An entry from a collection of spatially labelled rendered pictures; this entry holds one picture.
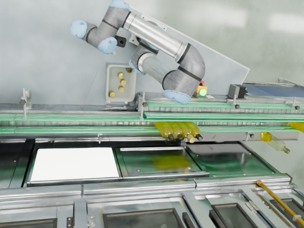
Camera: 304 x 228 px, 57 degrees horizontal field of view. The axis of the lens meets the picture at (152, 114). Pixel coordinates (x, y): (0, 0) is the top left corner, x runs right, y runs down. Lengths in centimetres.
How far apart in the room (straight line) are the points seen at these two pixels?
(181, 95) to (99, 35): 41
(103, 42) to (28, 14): 66
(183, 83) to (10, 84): 105
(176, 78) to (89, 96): 76
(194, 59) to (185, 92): 14
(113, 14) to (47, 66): 70
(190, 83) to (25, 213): 86
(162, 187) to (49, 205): 51
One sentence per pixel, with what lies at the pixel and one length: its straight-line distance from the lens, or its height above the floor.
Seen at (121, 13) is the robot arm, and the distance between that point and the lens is 119.
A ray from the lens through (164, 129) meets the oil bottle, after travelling 162.
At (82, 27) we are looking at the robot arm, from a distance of 123.
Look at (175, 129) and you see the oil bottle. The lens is 164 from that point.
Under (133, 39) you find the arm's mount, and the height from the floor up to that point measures 78.
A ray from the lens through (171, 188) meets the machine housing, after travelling 142.
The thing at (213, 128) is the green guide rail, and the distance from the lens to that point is 193.
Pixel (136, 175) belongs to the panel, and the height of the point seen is 131.
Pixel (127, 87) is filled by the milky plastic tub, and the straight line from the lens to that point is 180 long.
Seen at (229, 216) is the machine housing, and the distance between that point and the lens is 138.
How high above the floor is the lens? 248
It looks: 65 degrees down
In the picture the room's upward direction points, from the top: 144 degrees clockwise
